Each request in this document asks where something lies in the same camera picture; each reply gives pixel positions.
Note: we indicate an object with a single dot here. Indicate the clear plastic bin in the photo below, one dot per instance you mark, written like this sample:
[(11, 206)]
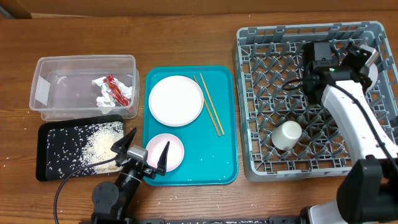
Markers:
[(63, 88)]

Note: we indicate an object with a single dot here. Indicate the pink bowl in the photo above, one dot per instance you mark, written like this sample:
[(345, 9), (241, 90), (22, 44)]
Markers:
[(175, 152)]

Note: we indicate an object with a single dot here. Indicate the red snack wrapper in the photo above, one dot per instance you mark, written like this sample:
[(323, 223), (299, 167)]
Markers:
[(113, 90)]

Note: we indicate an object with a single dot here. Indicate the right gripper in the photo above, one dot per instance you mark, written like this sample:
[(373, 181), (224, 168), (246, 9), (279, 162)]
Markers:
[(364, 79)]

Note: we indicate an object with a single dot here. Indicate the wooden chopstick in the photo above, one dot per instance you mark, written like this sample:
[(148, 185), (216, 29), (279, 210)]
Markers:
[(209, 111), (212, 105)]

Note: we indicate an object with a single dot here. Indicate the white cup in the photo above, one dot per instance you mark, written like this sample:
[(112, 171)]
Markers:
[(285, 136)]

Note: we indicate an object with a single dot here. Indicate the large white plate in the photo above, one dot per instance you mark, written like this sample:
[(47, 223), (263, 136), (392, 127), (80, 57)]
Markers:
[(176, 101)]

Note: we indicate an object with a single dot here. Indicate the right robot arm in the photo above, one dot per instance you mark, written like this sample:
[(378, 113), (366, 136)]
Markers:
[(368, 193)]

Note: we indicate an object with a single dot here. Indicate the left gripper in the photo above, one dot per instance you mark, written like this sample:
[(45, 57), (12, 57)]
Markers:
[(150, 171)]

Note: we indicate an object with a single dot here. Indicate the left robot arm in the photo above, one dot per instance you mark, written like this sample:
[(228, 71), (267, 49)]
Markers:
[(112, 199)]

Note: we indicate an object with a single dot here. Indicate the grey dish rack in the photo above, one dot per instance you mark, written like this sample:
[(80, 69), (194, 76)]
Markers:
[(266, 57)]

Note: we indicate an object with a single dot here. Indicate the black tray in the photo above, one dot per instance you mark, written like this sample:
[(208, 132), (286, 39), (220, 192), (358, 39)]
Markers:
[(41, 171)]

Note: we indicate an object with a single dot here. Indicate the pile of rice grains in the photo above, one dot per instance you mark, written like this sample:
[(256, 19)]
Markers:
[(73, 147)]

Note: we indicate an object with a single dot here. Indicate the teal serving tray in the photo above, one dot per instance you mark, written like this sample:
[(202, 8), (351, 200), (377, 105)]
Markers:
[(209, 159)]

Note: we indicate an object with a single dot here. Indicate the grey bowl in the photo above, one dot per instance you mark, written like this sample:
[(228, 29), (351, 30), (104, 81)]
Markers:
[(370, 68)]

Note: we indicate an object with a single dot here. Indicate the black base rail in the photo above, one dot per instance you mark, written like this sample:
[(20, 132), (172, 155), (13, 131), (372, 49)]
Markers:
[(270, 220)]

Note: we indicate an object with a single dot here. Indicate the white napkin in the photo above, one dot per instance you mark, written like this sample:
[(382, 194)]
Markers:
[(105, 100)]

